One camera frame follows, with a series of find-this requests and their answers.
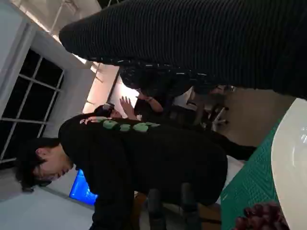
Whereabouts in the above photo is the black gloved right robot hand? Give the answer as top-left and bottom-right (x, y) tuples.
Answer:
(59, 0), (307, 101)

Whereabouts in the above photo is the seated person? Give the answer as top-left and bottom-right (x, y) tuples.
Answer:
(133, 92), (165, 122)

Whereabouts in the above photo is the office chair with white base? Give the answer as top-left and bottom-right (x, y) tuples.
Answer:
(167, 104), (230, 132)

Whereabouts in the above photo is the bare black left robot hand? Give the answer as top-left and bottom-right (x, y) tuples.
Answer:
(146, 182), (201, 230)

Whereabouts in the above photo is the dark window with white frame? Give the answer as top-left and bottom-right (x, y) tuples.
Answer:
(0, 48), (65, 165)

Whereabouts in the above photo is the green cutting mat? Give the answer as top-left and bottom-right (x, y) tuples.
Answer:
(219, 119), (285, 230)

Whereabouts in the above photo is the person wearing headset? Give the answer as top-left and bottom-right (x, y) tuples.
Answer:
(94, 95), (135, 120)

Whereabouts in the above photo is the blue monitor screen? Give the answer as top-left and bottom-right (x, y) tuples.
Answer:
(69, 169), (99, 207)

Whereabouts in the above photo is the white square plate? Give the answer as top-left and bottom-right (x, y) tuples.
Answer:
(271, 97), (307, 230)

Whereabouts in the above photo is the red toy grapes bunch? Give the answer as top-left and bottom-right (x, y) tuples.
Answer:
(236, 202), (291, 230)

